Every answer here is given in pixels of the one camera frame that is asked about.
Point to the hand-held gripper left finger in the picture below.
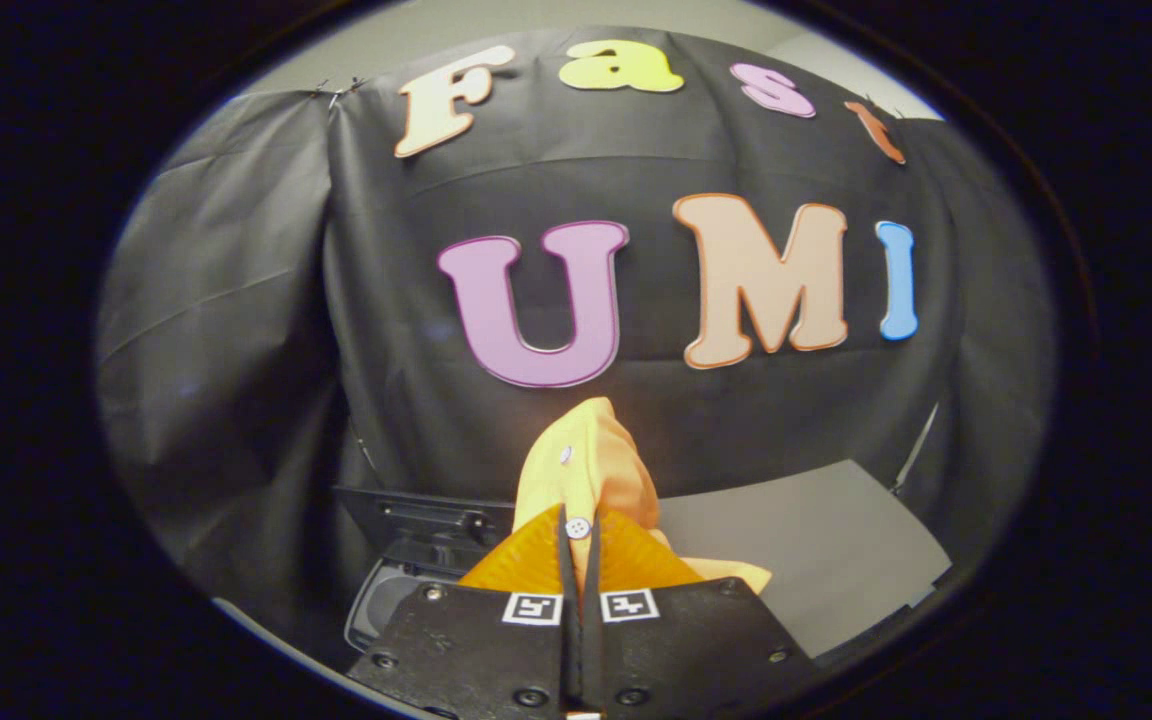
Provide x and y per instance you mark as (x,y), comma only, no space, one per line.
(481,655)

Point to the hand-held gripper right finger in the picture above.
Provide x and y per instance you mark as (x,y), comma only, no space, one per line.
(686,650)

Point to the orange shirt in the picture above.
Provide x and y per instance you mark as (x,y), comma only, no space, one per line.
(586,470)

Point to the beige cabinet with dark top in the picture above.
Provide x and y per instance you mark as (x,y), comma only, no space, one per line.
(816,550)

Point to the black backdrop cloth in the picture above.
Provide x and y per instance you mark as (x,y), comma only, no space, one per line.
(406,330)

